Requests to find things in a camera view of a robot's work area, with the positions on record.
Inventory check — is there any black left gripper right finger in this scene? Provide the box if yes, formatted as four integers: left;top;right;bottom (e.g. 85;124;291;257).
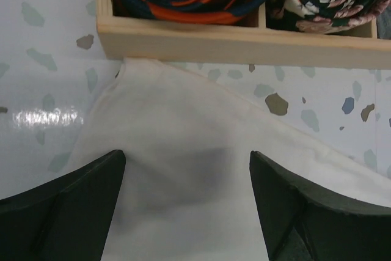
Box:
249;151;390;260

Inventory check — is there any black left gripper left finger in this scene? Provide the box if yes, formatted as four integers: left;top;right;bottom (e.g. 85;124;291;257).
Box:
1;150;126;260

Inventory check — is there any white floral print t-shirt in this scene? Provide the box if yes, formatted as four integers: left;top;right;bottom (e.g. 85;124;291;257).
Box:
68;59;390;260

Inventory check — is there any wooden compartment organizer box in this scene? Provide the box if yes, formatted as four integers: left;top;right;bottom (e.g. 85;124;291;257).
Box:
96;0;390;70

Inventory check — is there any grey folded cloth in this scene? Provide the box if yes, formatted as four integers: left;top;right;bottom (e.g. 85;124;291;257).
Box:
376;6;391;40

